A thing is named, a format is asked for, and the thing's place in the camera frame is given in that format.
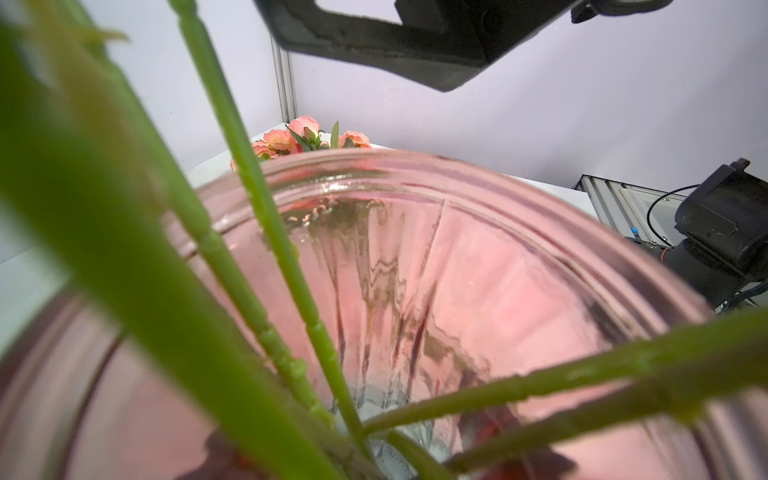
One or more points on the aluminium front rail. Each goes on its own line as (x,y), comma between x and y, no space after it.
(641,213)

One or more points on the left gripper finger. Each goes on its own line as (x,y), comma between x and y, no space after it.
(438,44)

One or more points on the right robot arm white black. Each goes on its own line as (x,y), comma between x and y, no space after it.
(723,221)

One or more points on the orange pink peony stem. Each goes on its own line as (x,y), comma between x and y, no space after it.
(301,135)

